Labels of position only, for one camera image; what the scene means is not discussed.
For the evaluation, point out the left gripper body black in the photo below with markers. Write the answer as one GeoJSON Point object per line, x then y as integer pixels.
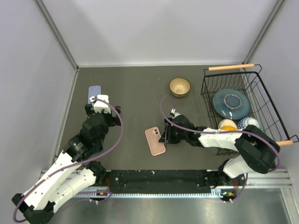
{"type": "Point", "coordinates": [110, 120]}

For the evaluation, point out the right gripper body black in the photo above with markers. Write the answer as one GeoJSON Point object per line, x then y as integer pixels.
{"type": "Point", "coordinates": [175, 137]}

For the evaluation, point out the pink phone case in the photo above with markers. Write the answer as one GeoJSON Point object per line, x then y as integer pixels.
{"type": "Point", "coordinates": [153, 136]}

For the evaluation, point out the lavender phone case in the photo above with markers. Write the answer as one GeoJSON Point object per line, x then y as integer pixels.
{"type": "Point", "coordinates": [93, 91]}

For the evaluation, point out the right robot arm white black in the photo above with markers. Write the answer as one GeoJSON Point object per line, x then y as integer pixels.
{"type": "Point", "coordinates": [257, 151]}

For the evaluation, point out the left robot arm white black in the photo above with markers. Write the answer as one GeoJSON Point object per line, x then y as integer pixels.
{"type": "Point", "coordinates": [75, 169]}

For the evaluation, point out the tan ceramic bowl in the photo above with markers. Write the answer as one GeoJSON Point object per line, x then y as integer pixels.
{"type": "Point", "coordinates": [179, 87]}

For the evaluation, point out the yellow bowl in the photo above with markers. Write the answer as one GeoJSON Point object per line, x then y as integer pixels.
{"type": "Point", "coordinates": [228, 125]}

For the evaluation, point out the blue ceramic plate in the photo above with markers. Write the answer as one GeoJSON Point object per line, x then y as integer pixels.
{"type": "Point", "coordinates": [231, 104]}

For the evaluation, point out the blue white patterned bowl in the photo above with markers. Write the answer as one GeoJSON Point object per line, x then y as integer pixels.
{"type": "Point", "coordinates": [244, 122]}

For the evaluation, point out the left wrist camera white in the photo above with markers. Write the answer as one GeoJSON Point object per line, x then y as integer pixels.
{"type": "Point", "coordinates": [99, 105]}

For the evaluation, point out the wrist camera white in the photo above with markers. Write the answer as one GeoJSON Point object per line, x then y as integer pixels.
{"type": "Point", "coordinates": [99, 105]}
{"type": "Point", "coordinates": [173, 113]}

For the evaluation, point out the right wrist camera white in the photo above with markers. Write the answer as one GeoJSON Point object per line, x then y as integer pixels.
{"type": "Point", "coordinates": [173, 113]}

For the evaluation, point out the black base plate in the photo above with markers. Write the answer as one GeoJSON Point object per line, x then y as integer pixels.
{"type": "Point", "coordinates": [159, 181]}

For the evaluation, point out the aluminium rail frame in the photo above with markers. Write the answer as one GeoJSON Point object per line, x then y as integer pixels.
{"type": "Point", "coordinates": [98, 184]}

